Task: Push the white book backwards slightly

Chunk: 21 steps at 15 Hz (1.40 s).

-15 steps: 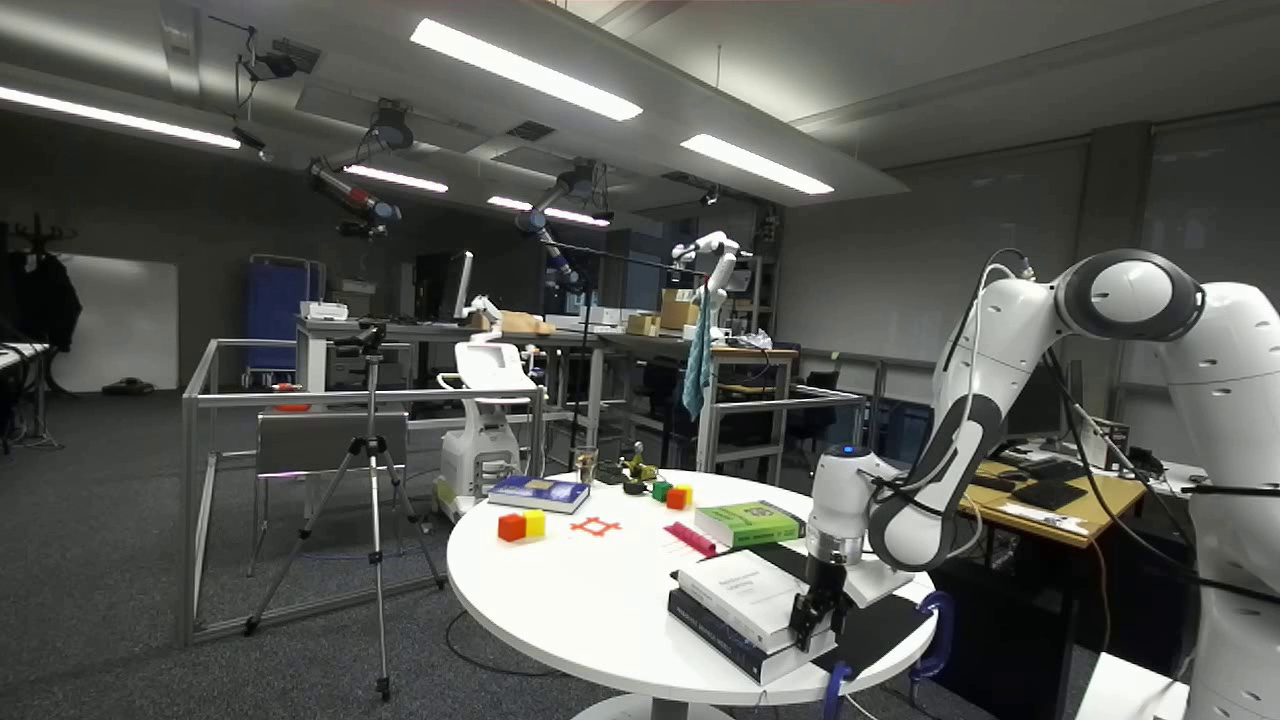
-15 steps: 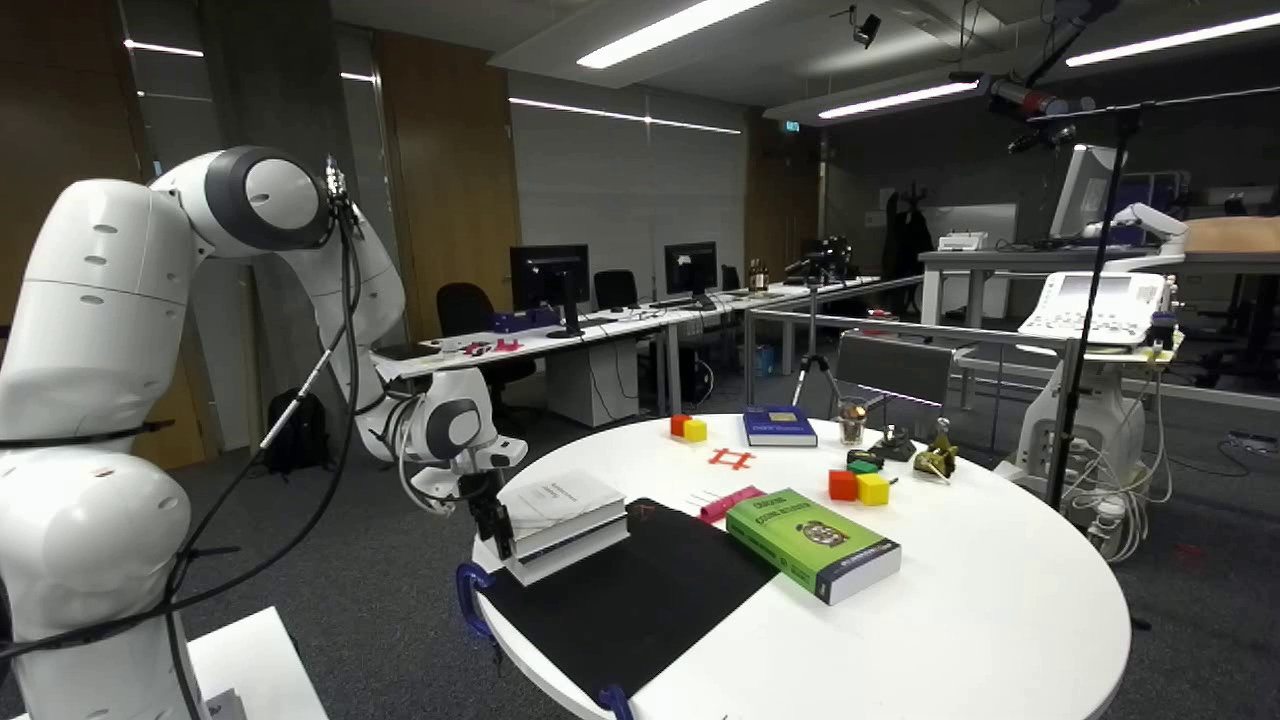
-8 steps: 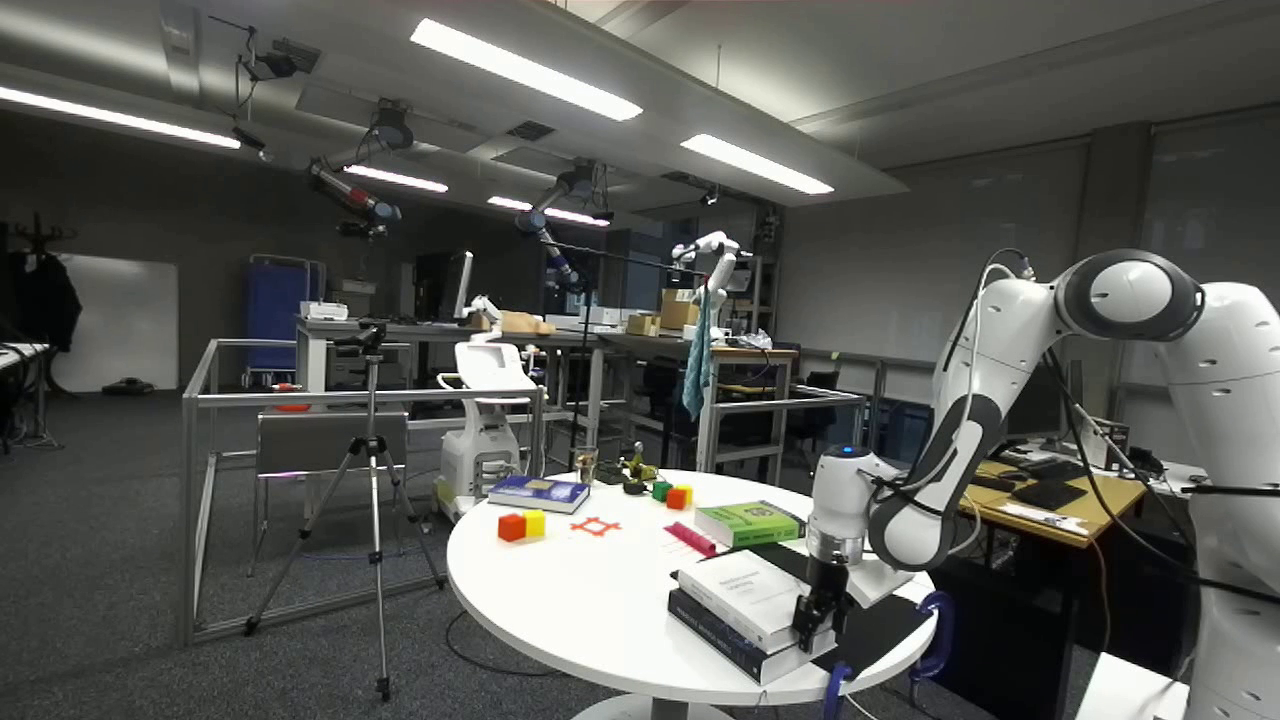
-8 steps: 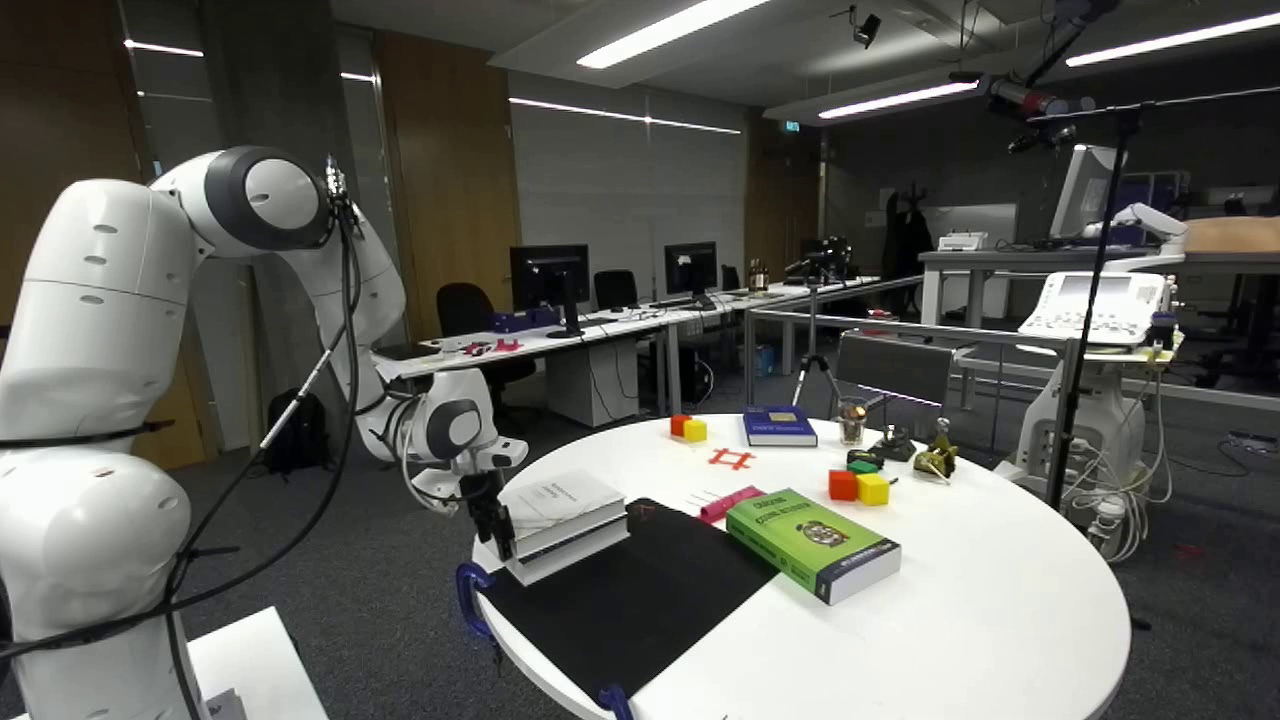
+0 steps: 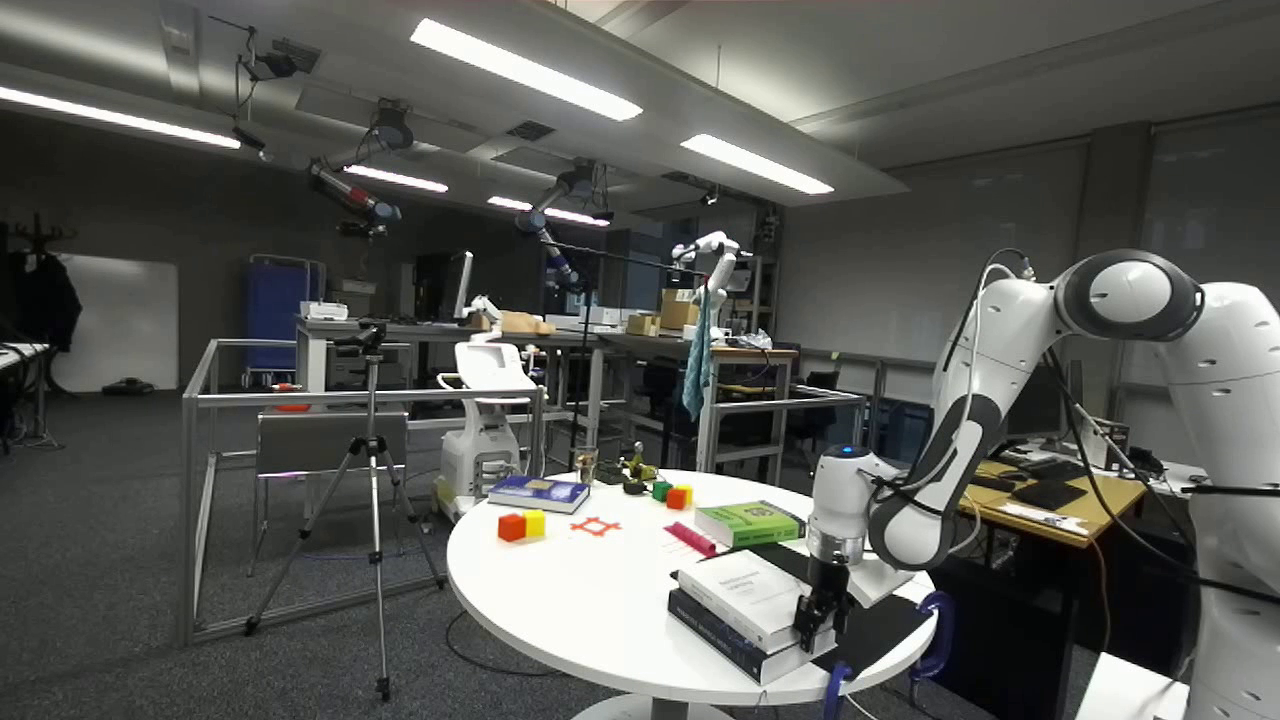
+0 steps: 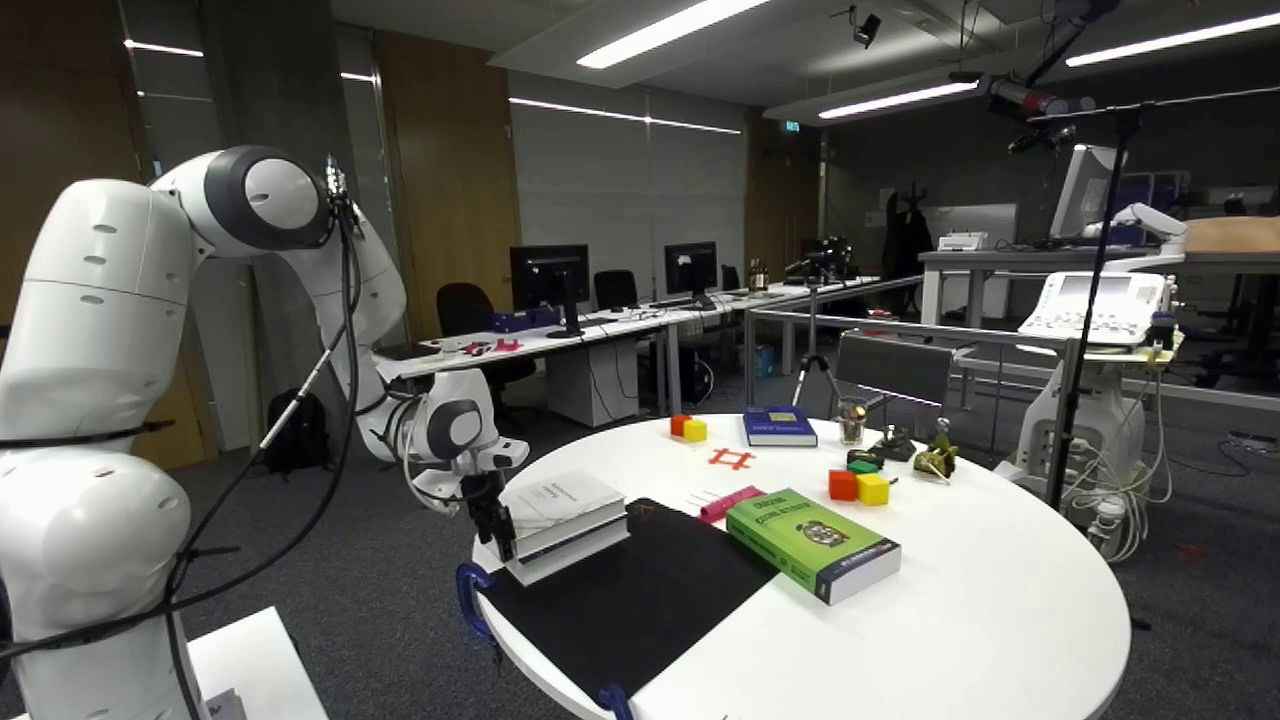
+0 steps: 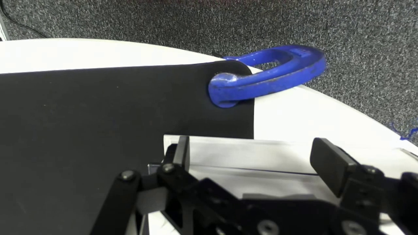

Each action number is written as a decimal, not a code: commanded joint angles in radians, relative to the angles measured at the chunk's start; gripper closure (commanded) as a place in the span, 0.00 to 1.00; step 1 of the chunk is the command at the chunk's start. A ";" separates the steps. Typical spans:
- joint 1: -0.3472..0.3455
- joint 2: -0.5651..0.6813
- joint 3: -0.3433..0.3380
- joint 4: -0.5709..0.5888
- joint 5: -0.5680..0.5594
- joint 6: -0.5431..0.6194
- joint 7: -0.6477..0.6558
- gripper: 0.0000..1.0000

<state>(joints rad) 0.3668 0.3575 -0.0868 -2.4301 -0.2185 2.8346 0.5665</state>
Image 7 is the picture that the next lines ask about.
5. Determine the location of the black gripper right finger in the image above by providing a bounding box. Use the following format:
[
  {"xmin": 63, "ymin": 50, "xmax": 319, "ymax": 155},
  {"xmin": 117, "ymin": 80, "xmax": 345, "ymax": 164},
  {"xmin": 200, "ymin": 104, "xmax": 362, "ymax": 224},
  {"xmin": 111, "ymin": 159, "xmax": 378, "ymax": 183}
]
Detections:
[{"xmin": 309, "ymin": 138, "xmax": 386, "ymax": 207}]

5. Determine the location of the white book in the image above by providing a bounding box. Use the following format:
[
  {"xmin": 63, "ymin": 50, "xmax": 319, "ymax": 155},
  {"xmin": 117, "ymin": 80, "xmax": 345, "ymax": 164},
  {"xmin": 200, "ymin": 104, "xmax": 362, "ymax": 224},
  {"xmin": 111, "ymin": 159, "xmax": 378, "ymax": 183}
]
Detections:
[{"xmin": 147, "ymin": 135, "xmax": 345, "ymax": 207}]

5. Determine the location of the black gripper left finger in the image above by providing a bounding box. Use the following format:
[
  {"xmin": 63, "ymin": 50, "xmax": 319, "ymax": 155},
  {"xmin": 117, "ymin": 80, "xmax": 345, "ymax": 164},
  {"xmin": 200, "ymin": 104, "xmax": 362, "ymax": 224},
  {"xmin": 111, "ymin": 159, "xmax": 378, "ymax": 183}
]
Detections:
[{"xmin": 156, "ymin": 135, "xmax": 196, "ymax": 185}]

